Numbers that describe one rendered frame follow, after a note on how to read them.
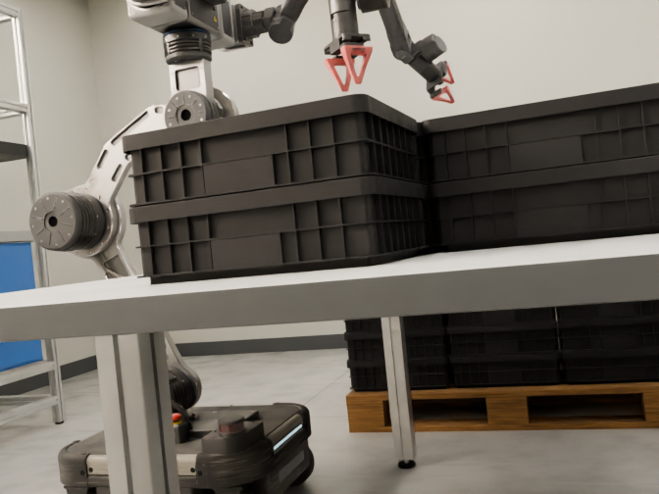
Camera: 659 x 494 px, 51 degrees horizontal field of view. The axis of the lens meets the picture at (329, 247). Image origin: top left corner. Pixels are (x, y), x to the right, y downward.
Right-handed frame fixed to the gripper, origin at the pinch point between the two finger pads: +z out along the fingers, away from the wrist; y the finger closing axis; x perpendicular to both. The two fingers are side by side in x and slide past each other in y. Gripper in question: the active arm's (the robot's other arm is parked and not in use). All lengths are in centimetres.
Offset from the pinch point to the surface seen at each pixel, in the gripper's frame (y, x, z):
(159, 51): 383, -44, -127
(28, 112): 227, 55, -47
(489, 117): -37.8, -5.3, 15.6
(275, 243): -39, 35, 33
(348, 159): -47, 26, 23
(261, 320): -63, 46, 41
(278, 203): -40, 34, 27
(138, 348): -47, 56, 44
